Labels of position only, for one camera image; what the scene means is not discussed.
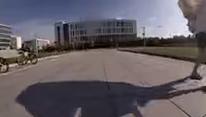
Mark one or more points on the grey concrete slab road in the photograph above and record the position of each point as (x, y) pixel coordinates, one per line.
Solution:
(91, 68)

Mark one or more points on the large grey glass building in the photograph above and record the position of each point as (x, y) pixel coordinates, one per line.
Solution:
(100, 31)

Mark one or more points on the street lamp pole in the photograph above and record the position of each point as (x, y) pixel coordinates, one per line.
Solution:
(143, 34)

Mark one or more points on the dark stone kerb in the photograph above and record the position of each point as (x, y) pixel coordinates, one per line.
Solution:
(151, 53)

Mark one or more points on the distant row of trees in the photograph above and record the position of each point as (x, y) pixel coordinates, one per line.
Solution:
(163, 41)

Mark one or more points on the low white building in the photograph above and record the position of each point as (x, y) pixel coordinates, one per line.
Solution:
(38, 43)

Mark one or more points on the green grass lawn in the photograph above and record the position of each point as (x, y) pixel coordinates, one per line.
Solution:
(170, 51)

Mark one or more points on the bicycle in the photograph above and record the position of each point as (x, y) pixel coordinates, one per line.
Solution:
(27, 57)
(0, 65)

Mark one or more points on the person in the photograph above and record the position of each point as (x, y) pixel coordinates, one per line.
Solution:
(203, 26)

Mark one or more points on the white striped building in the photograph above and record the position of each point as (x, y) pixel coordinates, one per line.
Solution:
(0, 35)

